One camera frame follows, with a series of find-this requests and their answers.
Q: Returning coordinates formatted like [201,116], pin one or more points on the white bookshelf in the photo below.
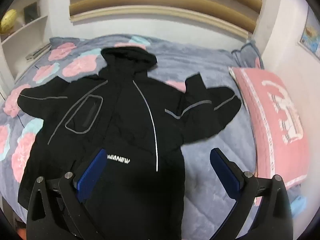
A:
[15,47]

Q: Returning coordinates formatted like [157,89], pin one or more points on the grey floral blanket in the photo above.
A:
[200,62]

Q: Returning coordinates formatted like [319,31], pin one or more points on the grey pillow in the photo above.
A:
[246,55]

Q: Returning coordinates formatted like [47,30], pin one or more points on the stack of flat books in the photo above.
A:
[38,52]

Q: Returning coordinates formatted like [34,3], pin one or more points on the black hooded jacket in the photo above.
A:
[125,105]

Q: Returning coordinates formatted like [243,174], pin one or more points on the wall poster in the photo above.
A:
[311,35]

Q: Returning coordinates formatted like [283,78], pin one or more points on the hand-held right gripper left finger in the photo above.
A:
[92,172]

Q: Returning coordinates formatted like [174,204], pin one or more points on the wooden striped headboard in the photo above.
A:
[162,2]

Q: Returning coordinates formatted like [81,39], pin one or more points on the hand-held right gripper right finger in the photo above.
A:
[225,172]

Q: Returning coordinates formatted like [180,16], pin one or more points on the yellow ball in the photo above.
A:
[8,21]

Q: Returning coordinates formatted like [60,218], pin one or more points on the pink printed pillow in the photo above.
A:
[295,155]

